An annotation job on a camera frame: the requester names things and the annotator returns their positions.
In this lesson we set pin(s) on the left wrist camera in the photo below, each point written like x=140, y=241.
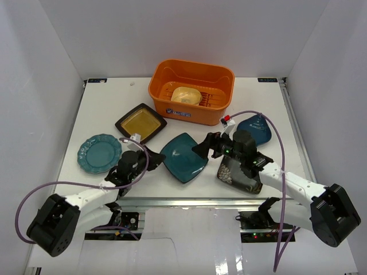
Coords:
x=133, y=143

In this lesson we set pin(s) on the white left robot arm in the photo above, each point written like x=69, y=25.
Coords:
x=61, y=218

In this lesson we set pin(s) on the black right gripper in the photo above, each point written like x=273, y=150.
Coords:
x=215, y=141

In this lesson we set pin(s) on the blue leaf-shaped plate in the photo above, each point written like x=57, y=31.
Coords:
x=258, y=127

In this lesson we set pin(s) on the orange plastic bin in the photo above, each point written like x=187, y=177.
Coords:
x=215, y=83

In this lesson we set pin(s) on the teal round scalloped plate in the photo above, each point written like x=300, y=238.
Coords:
x=99, y=154

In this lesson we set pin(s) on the small yellow square dish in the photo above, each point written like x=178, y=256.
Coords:
x=186, y=95

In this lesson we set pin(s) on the amber square plate black rim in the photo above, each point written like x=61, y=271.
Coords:
x=142, y=120

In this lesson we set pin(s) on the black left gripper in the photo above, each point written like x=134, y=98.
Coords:
x=146, y=159

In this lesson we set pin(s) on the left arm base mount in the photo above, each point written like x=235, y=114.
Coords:
x=120, y=226

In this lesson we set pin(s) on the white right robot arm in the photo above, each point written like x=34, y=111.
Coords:
x=326, y=211

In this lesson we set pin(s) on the black floral square plate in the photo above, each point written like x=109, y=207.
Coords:
x=230, y=173

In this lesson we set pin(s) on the dark teal square plate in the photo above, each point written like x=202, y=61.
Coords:
x=180, y=160

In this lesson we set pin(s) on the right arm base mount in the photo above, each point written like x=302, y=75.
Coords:
x=258, y=226

